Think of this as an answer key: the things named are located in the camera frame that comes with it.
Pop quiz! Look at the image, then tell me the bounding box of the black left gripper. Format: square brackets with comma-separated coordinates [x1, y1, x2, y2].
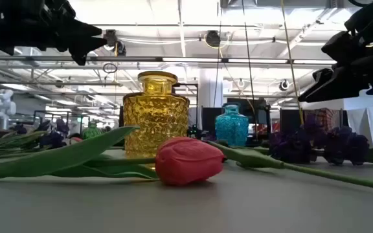
[0, 0, 108, 66]

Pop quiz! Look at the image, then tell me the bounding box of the purple artificial flower stem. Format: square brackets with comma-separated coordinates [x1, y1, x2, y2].
[321, 125, 373, 166]
[268, 116, 319, 164]
[0, 118, 70, 159]

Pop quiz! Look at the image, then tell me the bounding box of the green textured glass vase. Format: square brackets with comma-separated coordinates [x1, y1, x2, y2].
[82, 121, 104, 140]

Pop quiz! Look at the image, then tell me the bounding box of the yellow textured glass vase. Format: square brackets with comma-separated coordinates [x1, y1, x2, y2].
[122, 71, 191, 164]

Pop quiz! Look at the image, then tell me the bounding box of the blue textured glass vase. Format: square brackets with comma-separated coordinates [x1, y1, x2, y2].
[214, 102, 250, 148]

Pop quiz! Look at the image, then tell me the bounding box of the white humanoid robot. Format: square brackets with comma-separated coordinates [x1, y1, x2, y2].
[0, 88, 17, 131]

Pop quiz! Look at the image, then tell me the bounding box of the grey table mat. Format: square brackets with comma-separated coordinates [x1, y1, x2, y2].
[0, 147, 373, 233]

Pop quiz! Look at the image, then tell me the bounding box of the black aluminium table frame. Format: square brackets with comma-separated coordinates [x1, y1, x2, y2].
[0, 54, 338, 71]

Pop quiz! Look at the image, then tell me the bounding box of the yellow cable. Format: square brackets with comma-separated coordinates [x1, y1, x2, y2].
[280, 0, 305, 126]

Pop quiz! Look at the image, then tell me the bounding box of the long black cable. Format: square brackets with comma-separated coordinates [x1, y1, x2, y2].
[240, 0, 259, 137]

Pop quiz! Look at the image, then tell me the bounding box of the black overhead camera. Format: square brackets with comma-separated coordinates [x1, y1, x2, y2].
[204, 29, 222, 49]

